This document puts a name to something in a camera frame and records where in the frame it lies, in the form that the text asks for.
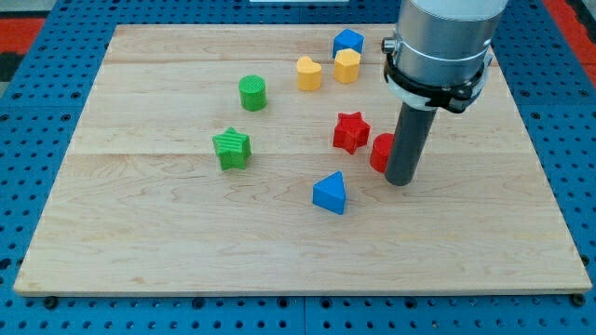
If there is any red star block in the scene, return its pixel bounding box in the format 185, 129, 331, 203
332, 112, 371, 154

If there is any red cylinder block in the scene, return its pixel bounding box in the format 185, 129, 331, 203
369, 133, 394, 173

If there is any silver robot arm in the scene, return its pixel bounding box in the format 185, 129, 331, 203
382, 0, 508, 114

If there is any green star block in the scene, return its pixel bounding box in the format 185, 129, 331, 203
212, 127, 251, 170

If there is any blue triangle block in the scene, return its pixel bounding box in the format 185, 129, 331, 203
312, 171, 346, 215

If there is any wooden board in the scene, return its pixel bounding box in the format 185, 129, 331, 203
14, 24, 592, 297

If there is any green cylinder block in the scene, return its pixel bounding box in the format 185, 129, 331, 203
238, 74, 267, 112

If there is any yellow heart block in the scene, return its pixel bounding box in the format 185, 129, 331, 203
296, 56, 322, 91

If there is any yellow hexagon block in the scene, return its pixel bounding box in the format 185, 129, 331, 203
333, 48, 360, 84

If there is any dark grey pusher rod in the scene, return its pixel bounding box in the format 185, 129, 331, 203
385, 103, 437, 186

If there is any blue cube block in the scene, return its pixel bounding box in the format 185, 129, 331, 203
332, 28, 364, 58

